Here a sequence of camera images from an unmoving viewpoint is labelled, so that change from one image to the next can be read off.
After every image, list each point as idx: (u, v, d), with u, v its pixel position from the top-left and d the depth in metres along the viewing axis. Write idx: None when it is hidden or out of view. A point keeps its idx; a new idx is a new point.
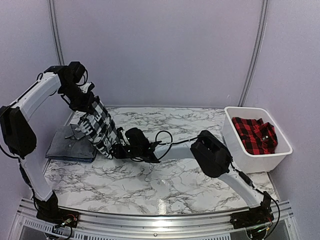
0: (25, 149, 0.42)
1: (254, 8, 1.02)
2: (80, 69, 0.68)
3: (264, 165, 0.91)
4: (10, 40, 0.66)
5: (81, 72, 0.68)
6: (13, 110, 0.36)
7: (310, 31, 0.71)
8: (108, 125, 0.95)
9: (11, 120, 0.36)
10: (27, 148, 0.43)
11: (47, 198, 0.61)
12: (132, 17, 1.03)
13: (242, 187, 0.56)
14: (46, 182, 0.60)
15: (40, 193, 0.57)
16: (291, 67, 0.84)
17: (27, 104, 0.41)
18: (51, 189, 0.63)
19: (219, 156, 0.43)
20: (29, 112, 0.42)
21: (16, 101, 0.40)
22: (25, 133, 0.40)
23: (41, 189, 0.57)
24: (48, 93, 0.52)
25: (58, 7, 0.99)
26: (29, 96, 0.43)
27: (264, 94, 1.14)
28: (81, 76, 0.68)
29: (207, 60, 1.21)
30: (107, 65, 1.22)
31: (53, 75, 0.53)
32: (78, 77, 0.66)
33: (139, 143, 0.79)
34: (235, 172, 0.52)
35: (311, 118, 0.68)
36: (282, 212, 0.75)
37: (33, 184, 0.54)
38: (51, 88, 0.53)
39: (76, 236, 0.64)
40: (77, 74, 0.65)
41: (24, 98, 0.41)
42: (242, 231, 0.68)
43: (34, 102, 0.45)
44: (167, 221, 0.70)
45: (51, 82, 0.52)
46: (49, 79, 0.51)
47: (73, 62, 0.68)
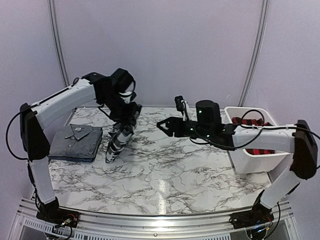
0: (34, 150, 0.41)
1: (255, 8, 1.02)
2: (127, 78, 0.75)
3: (264, 165, 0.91)
4: (11, 40, 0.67)
5: (126, 83, 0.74)
6: (30, 115, 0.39)
7: (310, 30, 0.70)
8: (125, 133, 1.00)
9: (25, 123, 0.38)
10: (36, 154, 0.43)
11: (47, 201, 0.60)
12: (133, 17, 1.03)
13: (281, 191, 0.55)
14: (51, 187, 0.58)
15: (41, 195, 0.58)
16: (292, 67, 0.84)
17: (46, 110, 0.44)
18: (55, 194, 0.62)
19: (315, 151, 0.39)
20: (47, 118, 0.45)
21: (37, 105, 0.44)
22: (38, 140, 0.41)
23: (43, 191, 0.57)
24: (76, 102, 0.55)
25: (58, 7, 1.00)
26: (51, 102, 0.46)
27: (264, 94, 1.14)
28: (124, 88, 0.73)
29: (207, 60, 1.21)
30: (107, 64, 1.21)
31: (88, 85, 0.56)
32: (119, 88, 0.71)
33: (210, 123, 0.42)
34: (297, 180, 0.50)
35: (311, 118, 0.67)
36: (283, 212, 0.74)
37: (37, 185, 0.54)
38: (82, 98, 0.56)
39: (76, 236, 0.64)
40: (120, 84, 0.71)
41: (46, 104, 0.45)
42: (241, 231, 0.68)
43: (56, 109, 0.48)
44: (167, 221, 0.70)
45: (83, 91, 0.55)
46: (82, 89, 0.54)
47: (121, 69, 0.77)
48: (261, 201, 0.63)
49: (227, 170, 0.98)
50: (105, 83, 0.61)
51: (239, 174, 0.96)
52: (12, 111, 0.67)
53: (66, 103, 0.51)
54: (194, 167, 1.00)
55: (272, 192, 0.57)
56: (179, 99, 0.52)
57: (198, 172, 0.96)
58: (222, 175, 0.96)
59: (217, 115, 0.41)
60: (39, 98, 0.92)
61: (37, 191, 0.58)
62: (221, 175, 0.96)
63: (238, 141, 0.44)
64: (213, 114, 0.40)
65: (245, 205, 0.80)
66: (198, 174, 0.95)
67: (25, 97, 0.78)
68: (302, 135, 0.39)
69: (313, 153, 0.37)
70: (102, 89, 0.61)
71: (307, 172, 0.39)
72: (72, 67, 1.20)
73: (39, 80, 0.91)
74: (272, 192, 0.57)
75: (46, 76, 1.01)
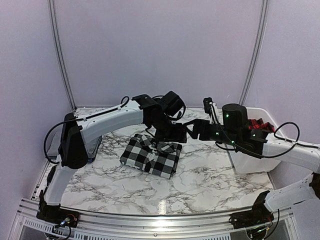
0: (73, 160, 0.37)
1: (255, 8, 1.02)
2: (177, 104, 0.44)
3: (264, 165, 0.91)
4: (11, 39, 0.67)
5: (176, 108, 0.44)
6: (74, 129, 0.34)
7: (310, 30, 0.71)
8: (140, 141, 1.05)
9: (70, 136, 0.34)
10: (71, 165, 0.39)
11: (50, 203, 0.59)
12: (133, 16, 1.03)
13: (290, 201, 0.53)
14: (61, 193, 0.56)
15: (48, 197, 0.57)
16: (292, 67, 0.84)
17: (88, 130, 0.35)
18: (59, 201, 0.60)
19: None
20: (88, 136, 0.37)
21: (83, 119, 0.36)
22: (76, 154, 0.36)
23: (52, 195, 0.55)
24: (129, 123, 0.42)
25: (58, 7, 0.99)
26: (96, 120, 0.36)
27: (264, 94, 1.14)
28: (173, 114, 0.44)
29: (207, 60, 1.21)
30: (106, 64, 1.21)
31: (138, 108, 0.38)
32: (168, 113, 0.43)
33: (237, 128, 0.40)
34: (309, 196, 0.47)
35: (311, 118, 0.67)
36: (282, 212, 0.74)
37: (50, 188, 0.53)
38: (135, 120, 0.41)
39: (76, 236, 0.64)
40: (169, 110, 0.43)
41: (91, 121, 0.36)
42: (242, 231, 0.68)
43: (101, 129, 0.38)
44: (167, 221, 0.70)
45: (135, 113, 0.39)
46: (132, 111, 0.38)
47: (172, 92, 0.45)
48: (265, 203, 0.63)
49: (227, 170, 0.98)
50: (154, 111, 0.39)
51: (239, 174, 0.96)
52: (11, 111, 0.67)
53: (115, 123, 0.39)
54: (194, 167, 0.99)
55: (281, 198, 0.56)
56: (208, 100, 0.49)
57: (198, 172, 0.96)
58: (222, 175, 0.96)
59: (244, 118, 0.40)
60: (39, 98, 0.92)
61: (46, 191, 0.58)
62: (221, 175, 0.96)
63: (266, 151, 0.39)
64: (241, 118, 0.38)
65: (245, 205, 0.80)
66: (198, 174, 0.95)
67: (25, 97, 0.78)
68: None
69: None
70: (151, 116, 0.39)
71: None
72: (72, 67, 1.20)
73: (38, 79, 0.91)
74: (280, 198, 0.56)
75: (46, 76, 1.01)
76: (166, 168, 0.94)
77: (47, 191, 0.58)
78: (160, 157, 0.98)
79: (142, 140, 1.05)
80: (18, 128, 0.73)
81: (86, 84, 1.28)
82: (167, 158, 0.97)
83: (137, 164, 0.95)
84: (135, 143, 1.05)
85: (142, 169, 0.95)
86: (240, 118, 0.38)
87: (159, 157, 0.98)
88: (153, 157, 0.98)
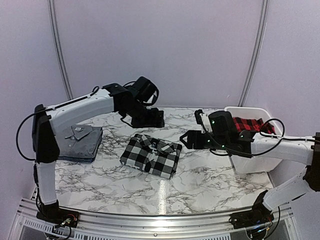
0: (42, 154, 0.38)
1: (255, 8, 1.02)
2: (149, 89, 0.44)
3: (264, 165, 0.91)
4: (12, 40, 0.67)
5: (149, 92, 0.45)
6: (43, 118, 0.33)
7: (310, 30, 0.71)
8: (140, 141, 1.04)
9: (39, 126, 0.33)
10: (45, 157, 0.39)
11: (47, 203, 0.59)
12: (133, 17, 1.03)
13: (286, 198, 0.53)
14: (54, 192, 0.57)
15: (42, 197, 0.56)
16: (291, 67, 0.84)
17: (58, 119, 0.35)
18: (56, 197, 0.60)
19: None
20: (60, 126, 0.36)
21: (52, 109, 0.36)
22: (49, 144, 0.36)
23: (45, 194, 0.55)
24: (103, 112, 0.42)
25: (58, 7, 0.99)
26: (67, 108, 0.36)
27: (264, 94, 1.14)
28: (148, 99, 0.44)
29: (207, 60, 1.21)
30: (106, 65, 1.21)
31: (109, 96, 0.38)
32: (142, 99, 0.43)
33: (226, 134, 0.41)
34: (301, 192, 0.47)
35: (311, 118, 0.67)
36: (282, 212, 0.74)
37: (40, 187, 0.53)
38: (108, 109, 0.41)
39: (76, 236, 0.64)
40: (142, 96, 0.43)
41: (60, 110, 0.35)
42: (242, 231, 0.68)
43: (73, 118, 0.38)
44: (167, 221, 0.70)
45: (104, 103, 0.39)
46: (103, 99, 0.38)
47: (142, 78, 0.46)
48: (264, 203, 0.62)
49: (227, 170, 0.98)
50: (124, 99, 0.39)
51: (239, 174, 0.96)
52: (11, 111, 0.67)
53: (88, 113, 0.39)
54: (194, 167, 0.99)
55: (277, 195, 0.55)
56: (199, 112, 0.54)
57: (198, 172, 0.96)
58: (222, 175, 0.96)
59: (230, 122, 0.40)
60: (39, 98, 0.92)
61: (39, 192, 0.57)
62: (221, 175, 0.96)
63: (254, 150, 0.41)
64: (226, 122, 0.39)
65: (245, 205, 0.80)
66: (198, 174, 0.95)
67: (25, 97, 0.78)
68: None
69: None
70: (123, 104, 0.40)
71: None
72: (72, 67, 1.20)
73: (38, 79, 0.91)
74: (276, 195, 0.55)
75: (46, 76, 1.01)
76: (166, 168, 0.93)
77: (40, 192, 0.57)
78: (160, 157, 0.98)
79: (142, 140, 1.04)
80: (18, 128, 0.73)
81: (86, 84, 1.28)
82: (167, 158, 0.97)
83: (137, 164, 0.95)
84: (135, 143, 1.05)
85: (142, 169, 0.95)
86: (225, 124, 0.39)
87: (159, 157, 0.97)
88: (153, 157, 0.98)
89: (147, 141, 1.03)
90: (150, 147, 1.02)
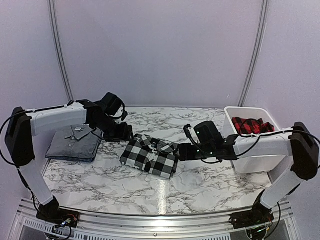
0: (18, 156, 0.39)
1: (255, 8, 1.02)
2: (116, 102, 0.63)
3: (264, 165, 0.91)
4: (11, 40, 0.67)
5: (116, 105, 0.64)
6: (25, 117, 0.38)
7: (310, 29, 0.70)
8: (140, 141, 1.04)
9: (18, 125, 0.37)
10: (20, 159, 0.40)
11: (45, 203, 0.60)
12: (133, 16, 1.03)
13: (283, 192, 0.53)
14: (48, 190, 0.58)
15: (38, 197, 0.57)
16: (291, 67, 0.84)
17: (37, 120, 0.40)
18: (52, 194, 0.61)
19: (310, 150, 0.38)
20: (36, 127, 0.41)
21: (31, 111, 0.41)
22: (25, 144, 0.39)
23: (39, 194, 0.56)
24: (74, 121, 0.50)
25: (57, 7, 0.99)
26: (47, 113, 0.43)
27: (264, 94, 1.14)
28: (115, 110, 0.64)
29: (207, 60, 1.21)
30: (106, 64, 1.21)
31: (83, 108, 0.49)
32: (111, 111, 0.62)
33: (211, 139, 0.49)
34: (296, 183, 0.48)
35: (311, 118, 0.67)
36: (282, 212, 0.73)
37: (32, 189, 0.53)
38: (79, 119, 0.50)
39: (76, 236, 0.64)
40: (110, 109, 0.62)
41: (40, 114, 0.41)
42: (242, 231, 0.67)
43: (48, 122, 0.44)
44: (167, 221, 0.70)
45: (78, 113, 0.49)
46: (78, 109, 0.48)
47: (110, 93, 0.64)
48: (261, 201, 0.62)
49: (227, 170, 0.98)
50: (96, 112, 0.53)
51: (239, 174, 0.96)
52: (11, 111, 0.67)
53: (62, 119, 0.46)
54: (194, 167, 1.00)
55: (273, 191, 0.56)
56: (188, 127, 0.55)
57: (198, 172, 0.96)
58: (222, 175, 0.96)
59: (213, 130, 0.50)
60: (38, 98, 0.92)
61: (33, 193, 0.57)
62: (221, 175, 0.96)
63: (239, 150, 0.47)
64: (209, 130, 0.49)
65: (245, 205, 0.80)
66: (198, 174, 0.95)
67: (25, 97, 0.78)
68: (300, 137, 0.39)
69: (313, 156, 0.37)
70: (94, 118, 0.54)
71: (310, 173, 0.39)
72: (72, 67, 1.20)
73: (38, 79, 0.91)
74: (272, 191, 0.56)
75: (46, 76, 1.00)
76: (166, 167, 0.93)
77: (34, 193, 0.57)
78: (160, 157, 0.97)
79: (142, 140, 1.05)
80: None
81: (86, 84, 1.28)
82: (167, 158, 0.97)
83: (137, 164, 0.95)
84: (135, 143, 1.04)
85: (142, 169, 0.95)
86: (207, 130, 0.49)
87: (159, 157, 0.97)
88: (153, 157, 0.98)
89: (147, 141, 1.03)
90: (150, 147, 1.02)
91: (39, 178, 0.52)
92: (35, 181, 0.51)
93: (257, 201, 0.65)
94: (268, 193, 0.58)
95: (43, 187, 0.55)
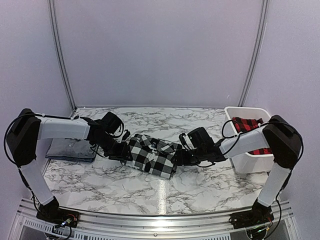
0: (19, 155, 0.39)
1: (255, 8, 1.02)
2: (115, 121, 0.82)
3: (263, 165, 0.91)
4: (11, 39, 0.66)
5: (115, 124, 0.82)
6: (34, 119, 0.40)
7: (310, 30, 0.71)
8: (140, 142, 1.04)
9: (27, 126, 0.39)
10: (22, 158, 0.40)
11: (45, 203, 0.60)
12: (133, 17, 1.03)
13: (274, 186, 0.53)
14: (48, 189, 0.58)
15: (39, 197, 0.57)
16: (291, 67, 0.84)
17: (47, 124, 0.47)
18: (53, 194, 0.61)
19: (292, 141, 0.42)
20: (43, 130, 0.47)
21: (42, 115, 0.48)
22: (28, 145, 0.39)
23: (39, 194, 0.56)
24: (73, 134, 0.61)
25: (58, 7, 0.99)
26: (56, 120, 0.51)
27: (264, 94, 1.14)
28: (114, 129, 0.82)
29: (207, 60, 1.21)
30: (106, 65, 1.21)
31: (86, 124, 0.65)
32: (111, 129, 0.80)
33: (202, 141, 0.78)
34: (286, 173, 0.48)
35: (311, 118, 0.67)
36: (283, 212, 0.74)
37: (33, 189, 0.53)
38: (78, 132, 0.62)
39: (76, 236, 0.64)
40: (111, 127, 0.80)
41: (49, 120, 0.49)
42: (242, 231, 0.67)
43: (54, 128, 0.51)
44: (167, 221, 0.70)
45: (81, 128, 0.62)
46: (81, 124, 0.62)
47: (111, 113, 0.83)
48: (259, 199, 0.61)
49: (227, 171, 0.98)
50: (96, 130, 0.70)
51: (239, 174, 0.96)
52: (11, 110, 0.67)
53: (65, 128, 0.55)
54: (194, 167, 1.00)
55: (266, 187, 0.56)
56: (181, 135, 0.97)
57: (198, 172, 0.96)
58: (222, 175, 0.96)
59: (205, 136, 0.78)
60: (38, 98, 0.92)
61: (33, 194, 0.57)
62: (221, 175, 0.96)
63: (224, 149, 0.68)
64: (199, 134, 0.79)
65: (245, 205, 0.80)
66: (198, 174, 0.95)
67: (25, 97, 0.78)
68: (273, 127, 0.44)
69: (292, 145, 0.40)
70: (96, 135, 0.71)
71: (292, 160, 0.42)
72: (72, 67, 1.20)
73: (38, 79, 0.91)
74: (267, 189, 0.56)
75: (46, 76, 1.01)
76: (166, 167, 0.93)
77: (34, 194, 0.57)
78: (160, 157, 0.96)
79: (142, 140, 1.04)
80: None
81: (86, 84, 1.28)
82: (167, 158, 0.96)
83: (137, 164, 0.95)
84: (135, 144, 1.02)
85: (142, 169, 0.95)
86: (197, 134, 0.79)
87: (159, 157, 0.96)
88: (153, 157, 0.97)
89: (147, 141, 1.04)
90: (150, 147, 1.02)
91: (41, 178, 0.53)
92: (35, 181, 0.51)
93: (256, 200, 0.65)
94: (264, 192, 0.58)
95: (44, 187, 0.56)
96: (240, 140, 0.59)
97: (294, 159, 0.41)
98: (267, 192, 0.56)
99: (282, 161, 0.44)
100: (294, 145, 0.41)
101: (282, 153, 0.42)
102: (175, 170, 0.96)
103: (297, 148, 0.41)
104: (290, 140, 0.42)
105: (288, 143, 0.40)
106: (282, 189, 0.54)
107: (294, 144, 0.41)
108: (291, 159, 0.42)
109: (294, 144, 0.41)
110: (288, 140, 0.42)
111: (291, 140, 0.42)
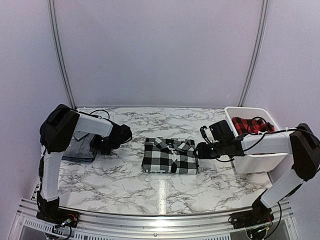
0: (58, 141, 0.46)
1: (255, 8, 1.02)
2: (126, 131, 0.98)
3: (264, 165, 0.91)
4: (10, 39, 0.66)
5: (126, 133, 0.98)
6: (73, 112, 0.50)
7: (310, 31, 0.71)
8: (156, 145, 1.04)
9: (67, 117, 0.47)
10: (56, 146, 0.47)
11: (50, 199, 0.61)
12: (133, 17, 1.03)
13: (281, 190, 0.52)
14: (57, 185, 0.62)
15: (46, 192, 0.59)
16: (291, 68, 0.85)
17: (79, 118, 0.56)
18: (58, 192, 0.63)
19: (315, 155, 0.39)
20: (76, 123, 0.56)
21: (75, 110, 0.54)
22: (63, 134, 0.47)
23: (48, 187, 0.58)
24: (96, 129, 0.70)
25: (58, 7, 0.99)
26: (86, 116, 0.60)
27: (264, 94, 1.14)
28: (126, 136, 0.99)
29: (207, 61, 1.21)
30: (106, 64, 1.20)
31: (110, 124, 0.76)
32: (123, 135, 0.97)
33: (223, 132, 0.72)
34: (297, 181, 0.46)
35: (312, 117, 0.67)
36: (283, 212, 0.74)
37: None
38: (101, 130, 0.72)
39: (76, 236, 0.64)
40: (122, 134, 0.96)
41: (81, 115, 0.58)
42: (242, 231, 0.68)
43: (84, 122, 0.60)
44: (167, 221, 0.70)
45: (105, 126, 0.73)
46: (106, 123, 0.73)
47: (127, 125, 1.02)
48: (262, 198, 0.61)
49: (227, 171, 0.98)
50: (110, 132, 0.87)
51: (239, 174, 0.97)
52: (10, 111, 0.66)
53: (92, 123, 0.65)
54: None
55: (272, 189, 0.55)
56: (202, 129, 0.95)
57: (198, 173, 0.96)
58: (222, 175, 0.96)
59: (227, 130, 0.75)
60: (39, 99, 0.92)
61: (43, 187, 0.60)
62: (221, 175, 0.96)
63: (246, 145, 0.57)
64: (220, 127, 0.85)
65: (245, 205, 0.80)
66: (198, 174, 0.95)
67: (24, 97, 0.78)
68: (300, 135, 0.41)
69: (312, 156, 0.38)
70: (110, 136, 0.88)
71: (309, 174, 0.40)
72: (71, 67, 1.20)
73: (38, 80, 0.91)
74: (272, 191, 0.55)
75: (46, 76, 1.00)
76: (191, 164, 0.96)
77: (43, 187, 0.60)
78: (182, 156, 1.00)
79: (157, 143, 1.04)
80: (18, 129, 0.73)
81: (86, 84, 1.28)
82: (188, 155, 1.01)
83: (145, 167, 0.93)
84: (152, 148, 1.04)
85: (167, 171, 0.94)
86: (217, 126, 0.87)
87: (179, 158, 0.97)
88: (176, 157, 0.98)
89: (163, 143, 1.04)
90: (169, 148, 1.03)
91: (51, 170, 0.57)
92: None
93: (257, 199, 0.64)
94: (269, 192, 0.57)
95: (52, 181, 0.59)
96: (264, 140, 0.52)
97: (311, 171, 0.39)
98: (271, 192, 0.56)
99: (296, 170, 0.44)
100: (316, 158, 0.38)
101: (301, 163, 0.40)
102: (198, 165, 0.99)
103: (317, 160, 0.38)
104: (312, 151, 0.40)
105: (308, 154, 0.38)
106: (287, 194, 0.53)
107: (315, 156, 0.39)
108: (309, 171, 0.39)
109: (316, 156, 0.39)
110: (311, 151, 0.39)
111: (314, 153, 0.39)
